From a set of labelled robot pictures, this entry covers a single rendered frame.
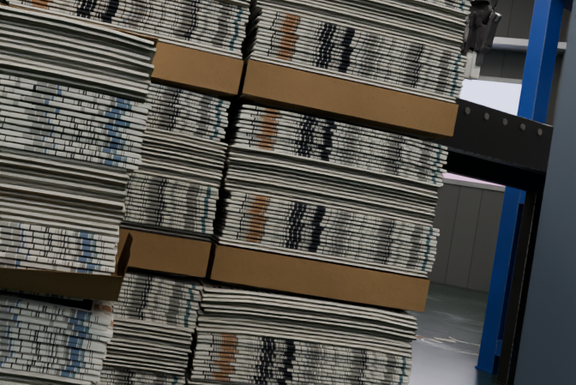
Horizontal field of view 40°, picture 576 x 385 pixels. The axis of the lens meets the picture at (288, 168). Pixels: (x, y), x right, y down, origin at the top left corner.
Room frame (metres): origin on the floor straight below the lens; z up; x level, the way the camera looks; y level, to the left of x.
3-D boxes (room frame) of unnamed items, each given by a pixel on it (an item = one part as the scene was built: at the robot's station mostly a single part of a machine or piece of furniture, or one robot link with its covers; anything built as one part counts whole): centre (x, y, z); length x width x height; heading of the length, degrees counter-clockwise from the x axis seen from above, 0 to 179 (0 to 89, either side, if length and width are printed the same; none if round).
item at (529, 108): (2.98, -0.89, 0.78); 0.09 x 0.09 x 1.55; 32
